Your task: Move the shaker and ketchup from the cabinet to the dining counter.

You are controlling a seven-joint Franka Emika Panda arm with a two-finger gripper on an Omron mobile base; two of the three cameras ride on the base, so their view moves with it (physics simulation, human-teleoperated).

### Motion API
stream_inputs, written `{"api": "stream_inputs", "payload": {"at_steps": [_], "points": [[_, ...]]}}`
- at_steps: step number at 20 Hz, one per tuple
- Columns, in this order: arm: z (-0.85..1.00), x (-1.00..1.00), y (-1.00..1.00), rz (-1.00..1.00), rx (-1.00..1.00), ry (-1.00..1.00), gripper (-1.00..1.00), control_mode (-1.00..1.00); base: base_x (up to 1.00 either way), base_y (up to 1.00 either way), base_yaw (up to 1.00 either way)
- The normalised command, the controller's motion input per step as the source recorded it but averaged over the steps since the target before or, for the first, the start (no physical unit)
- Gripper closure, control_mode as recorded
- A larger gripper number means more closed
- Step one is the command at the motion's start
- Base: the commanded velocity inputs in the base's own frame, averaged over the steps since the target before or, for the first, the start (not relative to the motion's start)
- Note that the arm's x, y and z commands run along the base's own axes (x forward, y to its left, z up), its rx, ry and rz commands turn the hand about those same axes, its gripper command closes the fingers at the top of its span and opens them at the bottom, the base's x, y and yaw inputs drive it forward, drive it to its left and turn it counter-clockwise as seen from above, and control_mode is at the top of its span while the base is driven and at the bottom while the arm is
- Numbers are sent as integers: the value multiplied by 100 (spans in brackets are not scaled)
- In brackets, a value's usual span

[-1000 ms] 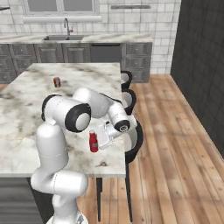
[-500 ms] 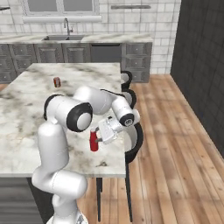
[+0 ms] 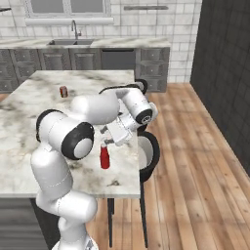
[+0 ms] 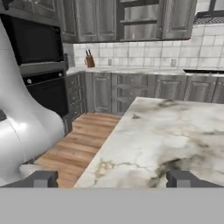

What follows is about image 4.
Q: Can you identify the grey wall cupboard run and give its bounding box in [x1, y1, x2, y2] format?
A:
[0, 0, 199, 45]

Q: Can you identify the black hob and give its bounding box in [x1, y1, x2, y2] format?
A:
[182, 68, 224, 74]

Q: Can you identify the black built-in microwave oven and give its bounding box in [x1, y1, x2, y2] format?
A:
[0, 13, 66, 67]

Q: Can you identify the brown knife block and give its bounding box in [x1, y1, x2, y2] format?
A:
[84, 48, 96, 69]

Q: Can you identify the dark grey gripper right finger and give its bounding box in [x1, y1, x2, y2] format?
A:
[165, 170, 224, 189]

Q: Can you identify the dark framed window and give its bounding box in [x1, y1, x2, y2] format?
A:
[193, 0, 224, 25]

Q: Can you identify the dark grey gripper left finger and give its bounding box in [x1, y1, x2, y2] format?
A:
[1, 170, 60, 189]

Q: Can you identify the grey base cupboard run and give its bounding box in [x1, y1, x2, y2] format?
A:
[65, 71, 224, 120]

